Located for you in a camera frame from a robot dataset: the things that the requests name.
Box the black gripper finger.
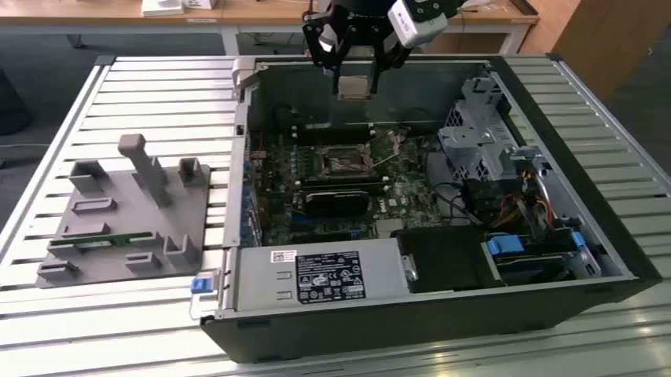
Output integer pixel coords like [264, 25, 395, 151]
[370, 24, 418, 95]
[302, 4, 351, 96]

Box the silver square CPU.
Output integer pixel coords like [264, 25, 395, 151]
[338, 75, 375, 101]

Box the metal CPU socket cover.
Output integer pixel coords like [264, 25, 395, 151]
[370, 126, 415, 158]

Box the thin metal locking lever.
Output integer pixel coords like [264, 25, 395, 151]
[370, 150, 406, 170]

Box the CPU socket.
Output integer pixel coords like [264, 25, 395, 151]
[320, 144, 375, 177]

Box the wooden desk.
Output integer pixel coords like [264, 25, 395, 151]
[0, 0, 542, 56]

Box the silver perforated drive cage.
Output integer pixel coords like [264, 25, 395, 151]
[435, 76, 529, 184]

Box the green motherboard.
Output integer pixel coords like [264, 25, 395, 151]
[243, 125, 458, 247]

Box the black graphics card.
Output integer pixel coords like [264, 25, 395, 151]
[302, 189, 373, 218]

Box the wooden cabinet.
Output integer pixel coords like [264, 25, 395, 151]
[518, 0, 671, 103]

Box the small silver heat sink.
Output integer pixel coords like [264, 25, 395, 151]
[375, 218, 406, 238]

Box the black plastic fan shroud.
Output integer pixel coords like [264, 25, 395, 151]
[395, 226, 507, 295]

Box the hard disk in blue carrier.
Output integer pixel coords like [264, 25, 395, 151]
[485, 232, 578, 284]

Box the grey parts rack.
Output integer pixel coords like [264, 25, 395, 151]
[34, 133, 212, 291]

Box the grey power supply unit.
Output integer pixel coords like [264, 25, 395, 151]
[230, 246, 411, 313]

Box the green RAM stick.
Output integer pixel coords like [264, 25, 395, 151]
[47, 231, 159, 252]

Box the blue case latch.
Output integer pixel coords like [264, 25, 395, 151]
[191, 274, 220, 295]

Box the black open PC case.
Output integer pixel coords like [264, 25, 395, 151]
[199, 53, 663, 364]

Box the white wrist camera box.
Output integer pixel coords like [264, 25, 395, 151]
[386, 0, 453, 51]

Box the coloured power wire bundle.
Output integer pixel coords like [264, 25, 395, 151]
[493, 190, 558, 229]

